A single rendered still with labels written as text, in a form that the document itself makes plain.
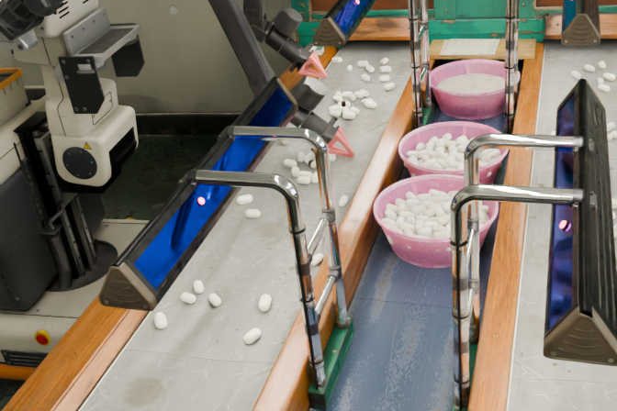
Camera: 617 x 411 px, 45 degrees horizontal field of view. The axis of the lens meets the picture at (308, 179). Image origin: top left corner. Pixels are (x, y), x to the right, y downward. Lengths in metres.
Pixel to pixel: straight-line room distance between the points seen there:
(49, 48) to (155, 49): 1.77
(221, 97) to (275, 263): 2.33
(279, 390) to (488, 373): 0.33
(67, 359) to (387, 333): 0.58
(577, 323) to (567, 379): 0.45
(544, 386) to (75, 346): 0.81
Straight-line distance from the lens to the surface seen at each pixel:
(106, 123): 2.21
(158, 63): 3.88
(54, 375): 1.41
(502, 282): 1.44
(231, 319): 1.44
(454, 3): 2.53
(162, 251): 1.04
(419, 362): 1.40
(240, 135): 1.25
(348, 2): 1.93
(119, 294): 1.02
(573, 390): 1.28
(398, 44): 2.66
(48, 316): 2.41
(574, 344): 0.87
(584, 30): 1.72
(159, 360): 1.40
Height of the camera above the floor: 1.64
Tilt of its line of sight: 29 degrees down
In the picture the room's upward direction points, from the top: 8 degrees counter-clockwise
